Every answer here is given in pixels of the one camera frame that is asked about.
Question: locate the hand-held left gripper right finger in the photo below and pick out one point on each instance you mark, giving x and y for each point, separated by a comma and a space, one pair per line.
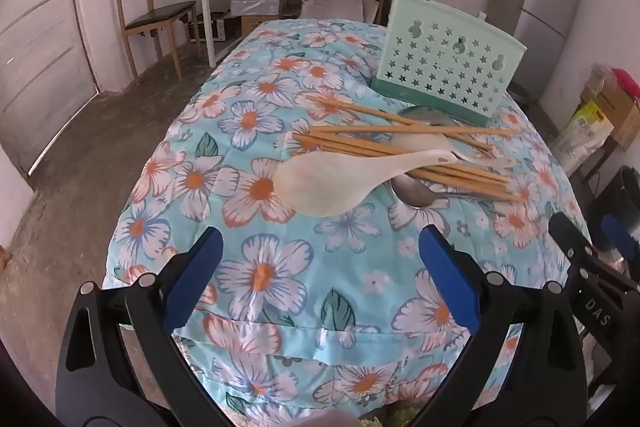
447, 277

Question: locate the metal spoon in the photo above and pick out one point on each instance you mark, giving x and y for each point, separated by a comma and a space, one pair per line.
415, 194

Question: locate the blue floral blanket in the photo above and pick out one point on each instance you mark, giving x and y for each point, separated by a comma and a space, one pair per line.
300, 287

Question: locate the wooden chair with black seat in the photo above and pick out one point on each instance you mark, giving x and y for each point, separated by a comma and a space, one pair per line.
160, 13

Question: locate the pile of wooden chopsticks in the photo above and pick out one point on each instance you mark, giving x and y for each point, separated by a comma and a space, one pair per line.
350, 142

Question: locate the white wooden door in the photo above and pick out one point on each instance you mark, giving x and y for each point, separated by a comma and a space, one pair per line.
40, 57

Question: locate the large white rice spoon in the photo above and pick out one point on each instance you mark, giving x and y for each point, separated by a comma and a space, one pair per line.
320, 182

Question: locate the small cardboard box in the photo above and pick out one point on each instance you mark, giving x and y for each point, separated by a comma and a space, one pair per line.
255, 26

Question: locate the green plastic utensil holder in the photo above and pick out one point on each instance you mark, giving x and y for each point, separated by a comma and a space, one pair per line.
440, 57

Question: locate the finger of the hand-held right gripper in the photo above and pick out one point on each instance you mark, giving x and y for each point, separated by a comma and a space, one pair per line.
570, 237
622, 237

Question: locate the pink plastic bag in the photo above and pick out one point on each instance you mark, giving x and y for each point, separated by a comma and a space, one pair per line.
627, 82

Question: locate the plastic-wrapped box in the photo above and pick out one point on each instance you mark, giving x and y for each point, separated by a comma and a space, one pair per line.
257, 4

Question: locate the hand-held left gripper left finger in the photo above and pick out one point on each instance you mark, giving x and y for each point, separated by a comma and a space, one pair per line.
197, 272

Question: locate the white sack with yellow print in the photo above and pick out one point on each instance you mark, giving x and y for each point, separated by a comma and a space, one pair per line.
582, 137

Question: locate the metal trash can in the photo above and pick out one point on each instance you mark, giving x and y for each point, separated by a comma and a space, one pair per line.
520, 93

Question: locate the clear plastic bag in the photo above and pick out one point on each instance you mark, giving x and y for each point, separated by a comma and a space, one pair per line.
602, 77

